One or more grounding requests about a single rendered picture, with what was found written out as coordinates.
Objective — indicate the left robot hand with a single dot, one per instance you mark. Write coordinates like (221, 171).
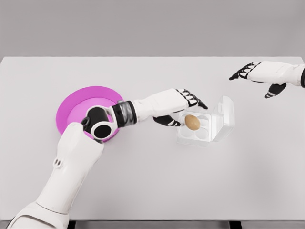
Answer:
(171, 101)

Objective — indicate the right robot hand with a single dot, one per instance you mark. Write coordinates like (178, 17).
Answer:
(264, 71)

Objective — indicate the brown egg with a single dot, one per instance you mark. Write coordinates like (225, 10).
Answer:
(192, 122)

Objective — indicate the clear plastic egg box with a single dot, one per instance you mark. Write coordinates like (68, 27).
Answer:
(205, 126)

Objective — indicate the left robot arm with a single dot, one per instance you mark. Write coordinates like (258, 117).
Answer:
(78, 155)

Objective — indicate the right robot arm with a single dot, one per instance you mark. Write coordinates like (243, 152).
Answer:
(295, 74)

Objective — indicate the magenta plate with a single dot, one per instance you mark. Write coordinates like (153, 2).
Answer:
(71, 107)

